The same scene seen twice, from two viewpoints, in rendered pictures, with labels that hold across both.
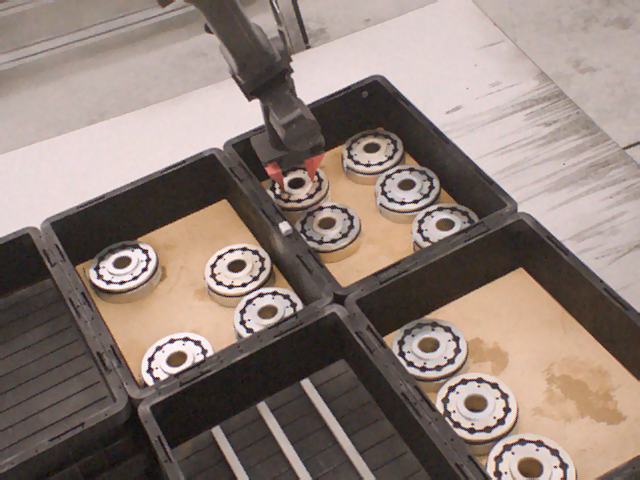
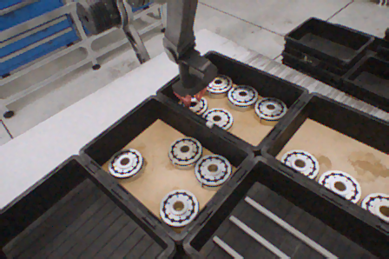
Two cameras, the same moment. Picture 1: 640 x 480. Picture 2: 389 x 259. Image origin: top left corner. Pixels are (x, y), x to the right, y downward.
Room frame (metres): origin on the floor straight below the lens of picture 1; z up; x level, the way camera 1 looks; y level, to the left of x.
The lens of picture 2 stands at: (0.64, 0.29, 1.53)
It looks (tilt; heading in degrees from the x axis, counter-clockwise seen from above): 49 degrees down; 338
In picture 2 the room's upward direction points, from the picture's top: 8 degrees counter-clockwise
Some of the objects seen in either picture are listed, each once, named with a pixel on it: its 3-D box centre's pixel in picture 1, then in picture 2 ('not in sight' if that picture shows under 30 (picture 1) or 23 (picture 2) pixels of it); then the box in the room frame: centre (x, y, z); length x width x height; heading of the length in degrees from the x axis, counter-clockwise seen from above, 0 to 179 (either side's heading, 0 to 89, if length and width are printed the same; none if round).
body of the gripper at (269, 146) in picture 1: (284, 129); (188, 77); (1.28, 0.02, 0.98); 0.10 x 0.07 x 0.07; 104
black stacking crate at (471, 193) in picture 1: (365, 203); (229, 105); (1.21, -0.08, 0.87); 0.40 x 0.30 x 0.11; 21
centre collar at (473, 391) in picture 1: (475, 404); (339, 186); (0.81, -0.15, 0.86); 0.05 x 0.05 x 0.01
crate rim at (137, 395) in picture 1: (183, 263); (163, 155); (1.10, 0.20, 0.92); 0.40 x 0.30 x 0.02; 21
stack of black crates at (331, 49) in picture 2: not in sight; (318, 69); (1.61, -1.00, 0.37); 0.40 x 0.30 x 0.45; 15
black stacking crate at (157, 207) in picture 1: (191, 287); (167, 165); (1.10, 0.20, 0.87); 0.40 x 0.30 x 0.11; 21
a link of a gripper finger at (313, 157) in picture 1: (298, 161); (194, 92); (1.29, 0.01, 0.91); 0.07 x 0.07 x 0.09; 14
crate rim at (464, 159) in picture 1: (361, 179); (229, 94); (1.21, -0.08, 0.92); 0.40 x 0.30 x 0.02; 21
